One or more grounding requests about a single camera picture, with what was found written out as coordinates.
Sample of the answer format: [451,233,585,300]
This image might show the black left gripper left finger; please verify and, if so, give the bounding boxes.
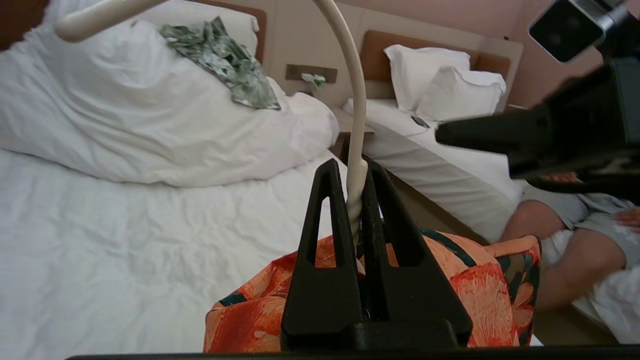
[281,159,364,351]

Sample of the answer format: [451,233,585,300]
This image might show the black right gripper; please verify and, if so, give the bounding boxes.
[436,55,640,196]

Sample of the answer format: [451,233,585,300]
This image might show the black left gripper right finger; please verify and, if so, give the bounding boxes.
[364,161,473,347]

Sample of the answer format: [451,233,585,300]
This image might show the orange floral short-sleeve shirt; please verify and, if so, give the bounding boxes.
[202,227,543,353]

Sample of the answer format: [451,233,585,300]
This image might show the cream wire clothes hanger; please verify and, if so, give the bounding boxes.
[55,0,372,273]

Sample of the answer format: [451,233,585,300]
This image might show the seated person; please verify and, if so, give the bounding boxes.
[500,172,640,312]

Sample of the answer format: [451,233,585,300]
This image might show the white pillow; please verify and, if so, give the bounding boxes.
[384,44,472,113]
[415,66,507,123]
[132,0,261,56]

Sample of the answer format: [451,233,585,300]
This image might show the white sheeted bed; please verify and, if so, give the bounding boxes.
[342,97,640,346]
[0,147,351,353]

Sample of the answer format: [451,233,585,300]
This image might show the brown padded headboard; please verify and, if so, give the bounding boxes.
[359,30,512,86]
[0,0,268,65]

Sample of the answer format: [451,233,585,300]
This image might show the crumpled white duvet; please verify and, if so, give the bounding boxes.
[0,0,341,188]

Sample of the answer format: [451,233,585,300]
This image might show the green floral garment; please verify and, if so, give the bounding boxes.
[160,16,282,111]

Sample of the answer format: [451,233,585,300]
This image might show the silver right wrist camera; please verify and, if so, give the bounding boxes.
[528,0,628,64]

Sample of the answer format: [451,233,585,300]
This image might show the brown wall socket panel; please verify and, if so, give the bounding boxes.
[286,64,338,85]

